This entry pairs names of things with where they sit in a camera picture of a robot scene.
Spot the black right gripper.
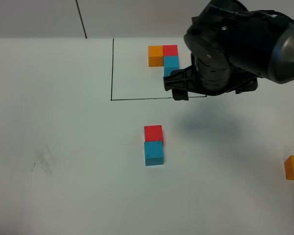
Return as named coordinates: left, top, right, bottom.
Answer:
left=164, top=54, right=258, bottom=101

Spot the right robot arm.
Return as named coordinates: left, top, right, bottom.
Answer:
left=164, top=0, right=294, bottom=100

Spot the blue template cube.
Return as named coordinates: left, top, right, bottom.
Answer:
left=164, top=56, right=180, bottom=77

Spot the red template cube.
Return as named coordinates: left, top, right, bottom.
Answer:
left=163, top=45, right=178, bottom=56

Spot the orange template cube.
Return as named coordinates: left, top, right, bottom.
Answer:
left=148, top=46, right=164, bottom=67

